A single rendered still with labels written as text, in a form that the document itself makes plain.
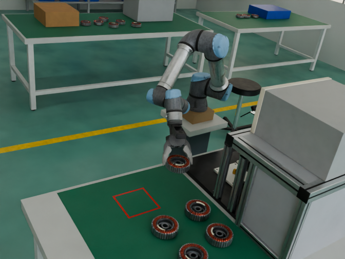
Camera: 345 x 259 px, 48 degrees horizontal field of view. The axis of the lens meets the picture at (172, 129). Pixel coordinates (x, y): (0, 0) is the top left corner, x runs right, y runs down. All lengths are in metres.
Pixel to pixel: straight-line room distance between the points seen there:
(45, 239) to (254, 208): 0.83
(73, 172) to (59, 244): 1.69
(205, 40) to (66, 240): 1.17
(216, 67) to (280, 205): 0.94
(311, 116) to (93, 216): 0.95
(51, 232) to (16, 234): 1.12
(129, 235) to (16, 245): 1.18
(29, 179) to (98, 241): 1.67
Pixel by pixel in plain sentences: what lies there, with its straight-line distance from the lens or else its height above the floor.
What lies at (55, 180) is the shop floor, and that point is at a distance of 3.15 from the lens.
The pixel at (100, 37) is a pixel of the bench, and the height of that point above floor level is 0.73.
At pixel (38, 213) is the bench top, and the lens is 1.72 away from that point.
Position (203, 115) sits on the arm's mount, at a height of 0.80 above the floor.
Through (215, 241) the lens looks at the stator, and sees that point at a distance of 1.61.
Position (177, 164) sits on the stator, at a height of 0.90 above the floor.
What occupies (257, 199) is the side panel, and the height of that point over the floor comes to 0.93.
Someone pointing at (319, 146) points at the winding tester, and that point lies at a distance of 1.49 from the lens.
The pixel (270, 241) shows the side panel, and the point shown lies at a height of 0.81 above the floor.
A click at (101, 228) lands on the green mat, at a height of 0.75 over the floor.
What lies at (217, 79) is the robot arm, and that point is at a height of 1.09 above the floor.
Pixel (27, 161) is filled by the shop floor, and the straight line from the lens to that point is 3.38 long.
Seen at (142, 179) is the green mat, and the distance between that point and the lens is 1.91.
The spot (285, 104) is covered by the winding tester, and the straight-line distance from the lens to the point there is 1.55.
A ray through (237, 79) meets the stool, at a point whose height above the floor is 0.56.
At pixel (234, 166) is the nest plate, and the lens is 2.06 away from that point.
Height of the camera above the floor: 1.87
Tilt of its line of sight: 28 degrees down
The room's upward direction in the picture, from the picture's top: 8 degrees clockwise
